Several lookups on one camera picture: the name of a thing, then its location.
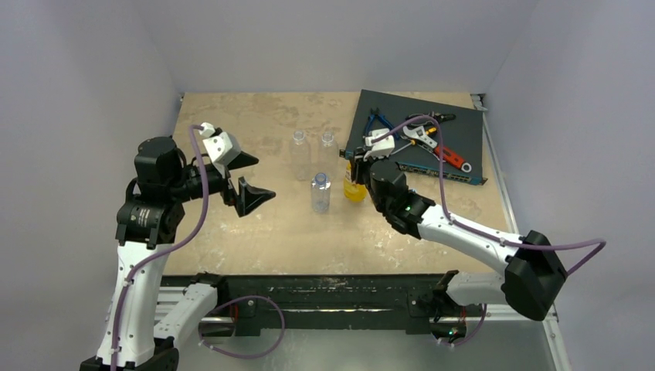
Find red handled tool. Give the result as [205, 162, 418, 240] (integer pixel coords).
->
[434, 145, 472, 173]

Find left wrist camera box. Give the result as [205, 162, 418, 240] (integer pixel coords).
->
[198, 122, 242, 166]

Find black handled cutters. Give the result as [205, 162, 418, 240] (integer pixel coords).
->
[406, 112, 456, 128]

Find adjustable wrench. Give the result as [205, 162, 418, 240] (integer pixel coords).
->
[402, 124, 438, 151]

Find clear bottle blue cap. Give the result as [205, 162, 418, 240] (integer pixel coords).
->
[317, 131, 339, 179]

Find small clear water bottle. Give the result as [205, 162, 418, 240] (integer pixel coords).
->
[311, 172, 331, 213]

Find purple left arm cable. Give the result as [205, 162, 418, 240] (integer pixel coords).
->
[108, 124, 211, 371]

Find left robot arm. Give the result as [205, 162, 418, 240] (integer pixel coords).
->
[80, 131, 275, 370]

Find dark network switch box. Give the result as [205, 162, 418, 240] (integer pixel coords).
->
[340, 90, 487, 186]

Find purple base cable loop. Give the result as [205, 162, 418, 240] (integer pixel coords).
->
[197, 293, 286, 359]

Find clear bottle QR cap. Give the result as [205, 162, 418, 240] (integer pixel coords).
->
[289, 130, 311, 181]

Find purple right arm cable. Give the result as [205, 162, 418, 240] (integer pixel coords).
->
[371, 114, 607, 277]

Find blue handled pliers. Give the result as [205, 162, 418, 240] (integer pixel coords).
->
[362, 108, 395, 138]

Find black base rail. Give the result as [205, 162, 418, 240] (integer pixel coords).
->
[161, 273, 483, 339]

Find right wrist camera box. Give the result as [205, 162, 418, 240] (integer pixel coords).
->
[364, 128, 395, 160]

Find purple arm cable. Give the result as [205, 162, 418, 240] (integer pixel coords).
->
[108, 124, 211, 371]
[371, 114, 607, 277]

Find yellow juice bottle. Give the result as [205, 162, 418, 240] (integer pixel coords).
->
[343, 162, 367, 203]

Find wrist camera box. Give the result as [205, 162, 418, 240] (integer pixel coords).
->
[364, 128, 395, 160]
[198, 122, 242, 166]

